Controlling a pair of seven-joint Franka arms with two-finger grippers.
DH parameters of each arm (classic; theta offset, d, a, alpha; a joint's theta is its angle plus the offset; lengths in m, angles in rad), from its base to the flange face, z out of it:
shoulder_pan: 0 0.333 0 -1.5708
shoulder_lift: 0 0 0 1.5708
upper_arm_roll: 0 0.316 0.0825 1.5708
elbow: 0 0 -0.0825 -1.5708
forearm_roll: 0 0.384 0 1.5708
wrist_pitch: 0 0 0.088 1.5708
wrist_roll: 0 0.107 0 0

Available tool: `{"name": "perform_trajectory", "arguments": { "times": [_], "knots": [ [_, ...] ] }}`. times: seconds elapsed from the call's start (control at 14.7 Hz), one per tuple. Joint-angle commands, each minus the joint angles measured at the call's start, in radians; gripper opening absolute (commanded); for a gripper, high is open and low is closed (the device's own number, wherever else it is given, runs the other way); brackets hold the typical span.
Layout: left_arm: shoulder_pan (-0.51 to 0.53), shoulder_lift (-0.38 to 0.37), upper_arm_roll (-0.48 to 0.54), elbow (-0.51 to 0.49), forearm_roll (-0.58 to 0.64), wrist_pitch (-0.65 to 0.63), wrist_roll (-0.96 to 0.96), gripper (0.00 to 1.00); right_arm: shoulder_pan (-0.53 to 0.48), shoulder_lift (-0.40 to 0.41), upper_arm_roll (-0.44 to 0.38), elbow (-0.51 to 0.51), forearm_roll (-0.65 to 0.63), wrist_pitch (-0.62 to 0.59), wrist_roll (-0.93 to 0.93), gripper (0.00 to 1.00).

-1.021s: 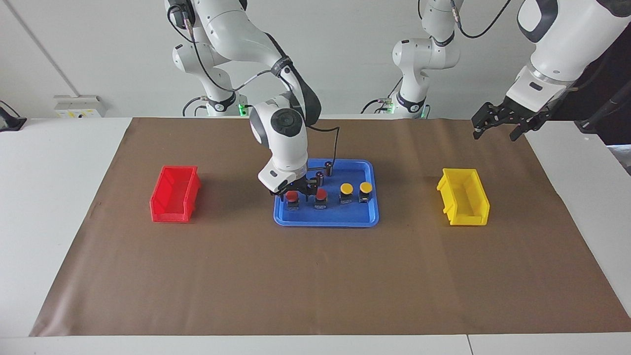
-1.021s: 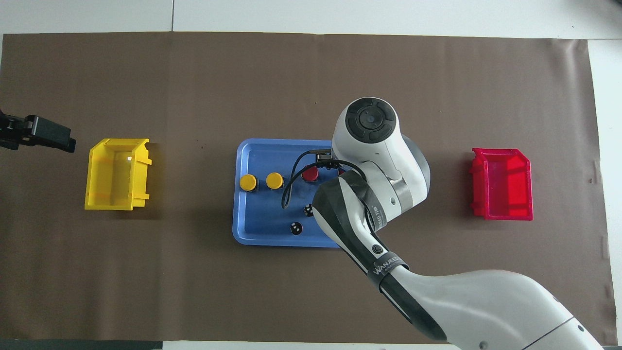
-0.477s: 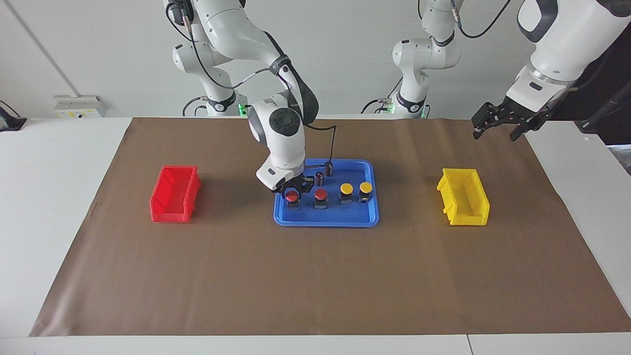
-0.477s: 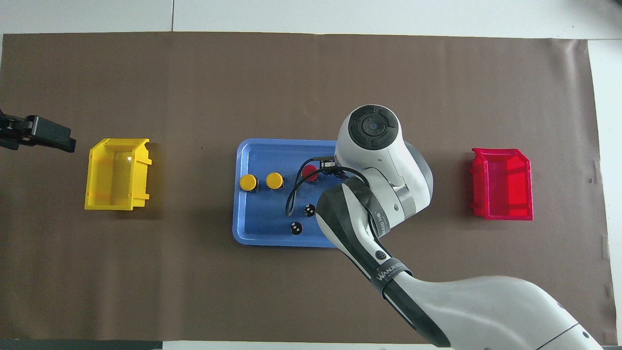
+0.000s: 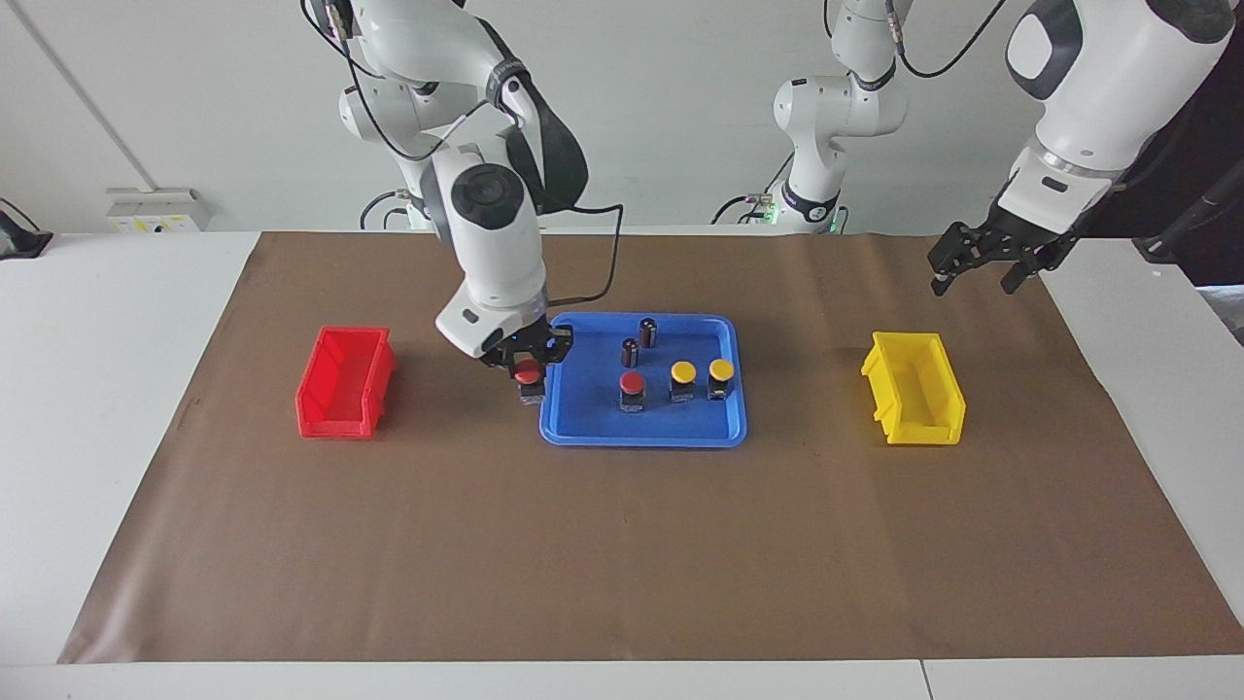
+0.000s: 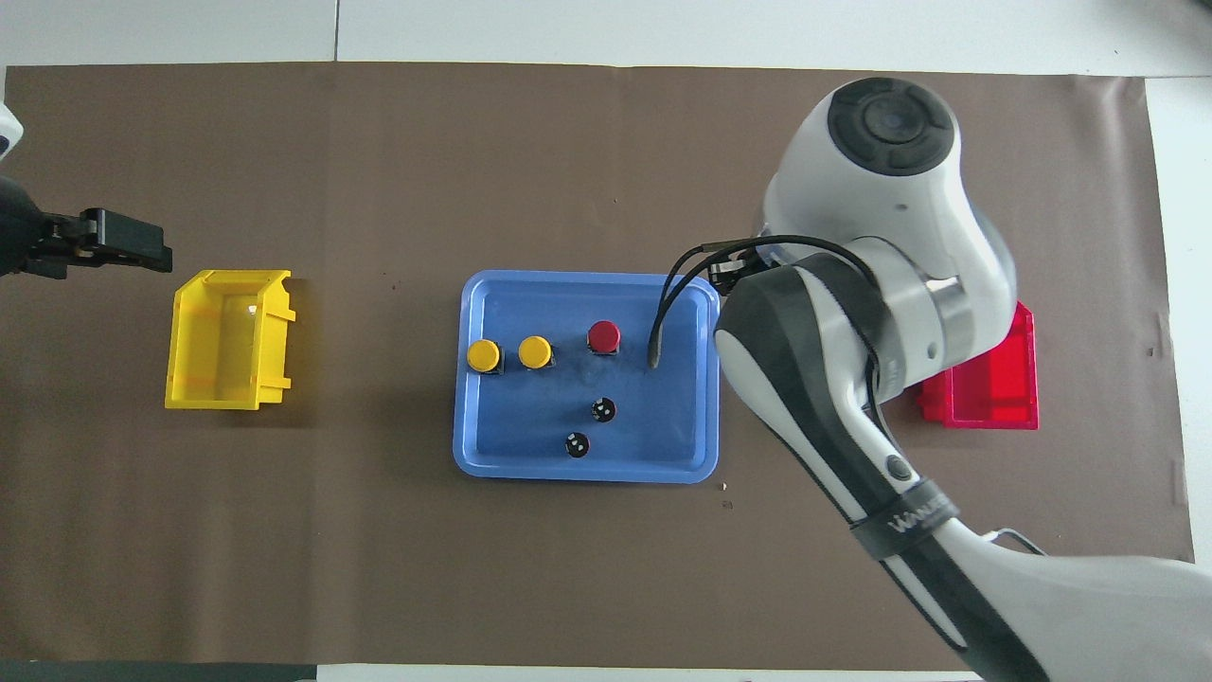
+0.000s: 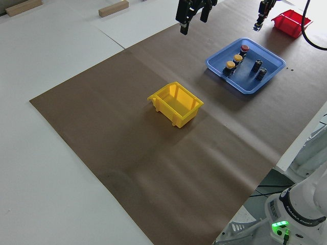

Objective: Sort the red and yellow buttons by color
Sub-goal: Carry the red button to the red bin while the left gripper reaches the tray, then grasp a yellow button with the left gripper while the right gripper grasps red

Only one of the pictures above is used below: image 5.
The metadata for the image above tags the red plastic bin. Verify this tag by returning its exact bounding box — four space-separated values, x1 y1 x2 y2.
294 326 397 440

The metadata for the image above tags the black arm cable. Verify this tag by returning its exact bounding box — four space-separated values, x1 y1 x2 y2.
301 0 623 307
824 0 1012 77

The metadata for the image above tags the black backdrop panel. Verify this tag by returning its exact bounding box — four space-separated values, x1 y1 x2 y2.
1088 29 1244 288

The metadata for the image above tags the brown paper table mat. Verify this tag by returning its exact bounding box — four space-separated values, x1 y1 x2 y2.
58 231 1244 665

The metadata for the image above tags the black right base cable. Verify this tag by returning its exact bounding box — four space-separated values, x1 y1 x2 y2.
360 192 429 230

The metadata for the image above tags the black stand pole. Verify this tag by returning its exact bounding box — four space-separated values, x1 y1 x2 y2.
1132 160 1244 263

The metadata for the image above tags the blue plastic tray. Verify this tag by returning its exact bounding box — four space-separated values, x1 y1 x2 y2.
539 311 749 448

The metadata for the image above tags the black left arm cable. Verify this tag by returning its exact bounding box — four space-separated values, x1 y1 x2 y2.
824 0 1012 77

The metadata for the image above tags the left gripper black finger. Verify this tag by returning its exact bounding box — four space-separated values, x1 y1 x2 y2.
1001 243 1068 295
926 224 978 296

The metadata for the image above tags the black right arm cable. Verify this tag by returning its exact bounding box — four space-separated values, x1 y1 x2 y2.
301 0 623 307

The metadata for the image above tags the black base cable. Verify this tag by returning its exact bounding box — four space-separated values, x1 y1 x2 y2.
360 192 429 230
711 156 793 227

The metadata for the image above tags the black left base cable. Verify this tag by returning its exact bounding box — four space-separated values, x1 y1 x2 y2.
711 156 793 227

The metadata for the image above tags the black device at table edge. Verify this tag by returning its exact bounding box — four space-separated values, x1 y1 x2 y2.
0 199 54 261

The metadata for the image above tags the yellow plastic bin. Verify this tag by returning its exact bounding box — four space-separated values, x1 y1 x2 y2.
860 332 968 446

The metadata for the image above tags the white wall socket box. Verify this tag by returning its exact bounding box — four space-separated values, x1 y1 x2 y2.
107 190 210 232

